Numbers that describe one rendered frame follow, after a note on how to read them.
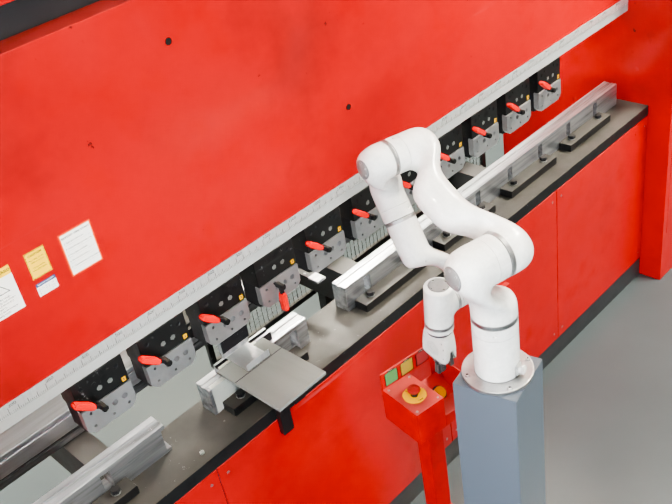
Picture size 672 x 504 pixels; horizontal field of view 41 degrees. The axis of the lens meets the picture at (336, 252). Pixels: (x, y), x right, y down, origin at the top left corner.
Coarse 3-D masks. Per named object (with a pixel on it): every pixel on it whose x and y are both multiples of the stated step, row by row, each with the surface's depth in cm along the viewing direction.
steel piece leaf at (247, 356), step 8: (248, 344) 261; (240, 352) 258; (248, 352) 257; (256, 352) 257; (264, 352) 253; (232, 360) 256; (240, 360) 255; (248, 360) 254; (256, 360) 252; (248, 368) 251
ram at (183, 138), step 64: (128, 0) 195; (192, 0) 206; (256, 0) 220; (320, 0) 235; (384, 0) 253; (448, 0) 274; (512, 0) 298; (576, 0) 327; (0, 64) 178; (64, 64) 188; (128, 64) 199; (192, 64) 212; (256, 64) 226; (320, 64) 242; (384, 64) 261; (448, 64) 284; (512, 64) 310; (0, 128) 182; (64, 128) 192; (128, 128) 204; (192, 128) 218; (256, 128) 233; (320, 128) 250; (384, 128) 270; (448, 128) 294; (0, 192) 186; (64, 192) 197; (128, 192) 210; (192, 192) 224; (256, 192) 240; (320, 192) 258; (0, 256) 191; (64, 256) 202; (128, 256) 215; (192, 256) 230; (256, 256) 247; (64, 320) 208; (128, 320) 221; (0, 384) 200; (64, 384) 213
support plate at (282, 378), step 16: (272, 352) 256; (288, 352) 255; (224, 368) 254; (240, 368) 253; (256, 368) 252; (272, 368) 251; (288, 368) 250; (304, 368) 249; (240, 384) 247; (256, 384) 246; (272, 384) 245; (288, 384) 244; (304, 384) 243; (272, 400) 240; (288, 400) 239
